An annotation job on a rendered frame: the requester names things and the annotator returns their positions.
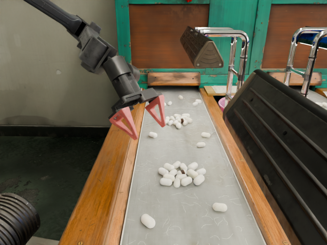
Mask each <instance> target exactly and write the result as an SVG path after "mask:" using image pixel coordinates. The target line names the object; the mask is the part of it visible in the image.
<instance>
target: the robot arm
mask: <svg viewBox="0 0 327 245"><path fill-rule="evenodd" d="M24 1H25V2H27V3H28V4H30V5H32V6H33V7H35V8H36V9H38V10H40V11H41V12H43V13H44V14H46V15H47V16H49V17H51V18H52V19H54V20H55V21H57V22H59V23H60V24H62V25H63V26H64V27H65V28H66V29H67V32H68V33H70V34H71V35H72V36H73V37H74V38H75V39H76V40H77V41H78V43H77V45H76V46H77V47H78V48H79V49H81V52H80V54H79V59H80V60H82V62H81V66H82V67H83V68H85V69H86V70H87V71H88V72H91V73H95V74H98V75H102V73H103V72H106V74H107V75H108V77H109V79H110V81H111V83H112V85H113V87H114V89H115V91H116V92H117V94H118V96H119V98H120V100H119V101H117V102H116V103H115V104H114V105H113V106H112V107H111V109H112V111H113V113H112V114H111V115H110V116H109V117H108V119H109V121H110V122H111V123H112V124H114V125H115V126H117V127H118V128H120V129H121V130H123V131H124V132H126V133H127V134H128V135H129V136H130V137H131V138H132V139H134V140H137V139H138V134H137V131H136V128H135V125H134V121H133V118H132V115H131V111H132V110H133V109H134V107H133V106H134V105H136V104H138V103H140V104H142V103H145V102H149V104H148V105H147V106H146V107H145V109H146V110H147V111H148V112H149V114H150V115H151V116H152V117H153V118H154V119H155V121H156V122H157V123H158V124H159V125H160V126H161V127H165V126H166V123H165V115H164V95H163V94H162V93H159V94H157V93H156V91H155V90H154V89H153V88H149V89H146V90H142V91H141V89H140V87H139V85H138V83H137V82H138V81H139V79H140V72H139V70H138V69H137V68H136V67H135V66H133V65H131V64H130V63H128V62H126V61H125V59H124V57H123V56H121V55H119V56H117V55H116V53H117V52H118V50H117V49H116V48H115V47H113V46H112V45H110V44H109V43H108V42H106V41H105V40H104V39H103V38H101V37H100V35H99V34H100V31H101V29H102V28H101V27H100V26H98V25H97V24H96V23H94V22H93V21H91V23H90V24H88V23H87V22H86V21H84V20H83V19H82V18H81V17H79V16H78V15H73V14H70V13H68V12H66V11H65V10H63V9H62V8H60V7H59V6H57V5H56V4H54V3H53V2H51V1H50V0H24ZM156 105H158V106H159V111H160V116H161V119H160V118H159V117H158V115H157V113H156V111H155V106H156ZM123 118H124V119H125V120H126V122H127V124H128V125H129V127H130V129H131V131H130V130H129V129H128V128H127V127H126V126H125V125H124V124H123V123H122V122H121V120H122V119H123Z"/></svg>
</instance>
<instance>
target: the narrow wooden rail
mask: <svg viewBox="0 0 327 245"><path fill-rule="evenodd" d="M199 93H200V95H201V98H202V100H203V102H204V104H205V107H206V109H207V111H208V113H209V116H210V118H211V120H212V122H213V125H214V127H215V129H216V132H217V134H218V136H219V138H220V141H221V143H222V145H223V148H224V150H225V152H226V154H227V157H228V159H229V161H230V163H231V166H232V168H233V170H234V172H235V174H236V177H237V179H238V181H239V183H240V186H241V188H242V190H243V193H244V195H245V197H246V199H247V202H248V204H249V206H250V208H251V211H252V213H253V215H254V218H255V220H256V222H257V224H258V227H259V229H260V231H261V234H262V236H263V238H264V240H265V243H266V245H291V244H290V242H289V240H288V238H287V236H286V235H285V233H284V231H283V229H282V227H281V225H280V223H279V221H278V220H277V218H276V216H275V214H274V212H273V210H272V209H271V207H270V205H269V203H268V201H267V199H266V198H265V196H264V194H263V192H262V190H261V188H260V187H259V185H258V183H257V181H256V179H255V178H254V176H253V174H252V172H251V170H250V168H249V167H248V165H247V163H246V161H245V159H244V157H243V156H242V154H241V152H240V150H239V148H238V146H237V145H236V143H235V141H234V139H233V137H232V135H231V134H230V132H229V130H228V128H227V126H226V124H225V123H224V120H223V118H222V116H223V113H222V111H221V109H220V107H219V105H218V104H217V102H216V101H215V99H214V97H213V96H208V95H207V93H206V91H205V90H204V88H199Z"/></svg>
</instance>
